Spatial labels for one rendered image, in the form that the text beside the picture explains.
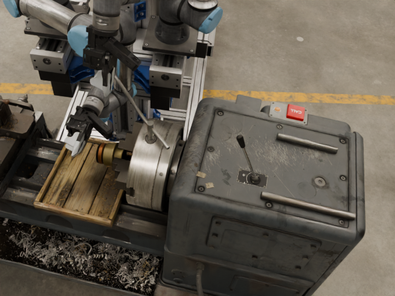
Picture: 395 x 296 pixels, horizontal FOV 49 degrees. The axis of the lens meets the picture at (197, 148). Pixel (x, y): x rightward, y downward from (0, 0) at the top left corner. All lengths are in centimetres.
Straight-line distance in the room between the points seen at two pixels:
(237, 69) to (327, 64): 78
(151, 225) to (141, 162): 35
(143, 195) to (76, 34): 57
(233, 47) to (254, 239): 256
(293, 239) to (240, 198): 22
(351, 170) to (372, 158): 183
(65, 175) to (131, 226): 34
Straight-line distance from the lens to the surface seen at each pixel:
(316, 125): 155
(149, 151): 141
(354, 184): 145
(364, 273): 281
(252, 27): 402
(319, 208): 133
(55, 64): 194
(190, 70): 318
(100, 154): 156
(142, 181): 142
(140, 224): 168
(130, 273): 192
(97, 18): 127
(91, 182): 176
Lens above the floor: 235
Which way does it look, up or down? 52 degrees down
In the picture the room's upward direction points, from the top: 9 degrees clockwise
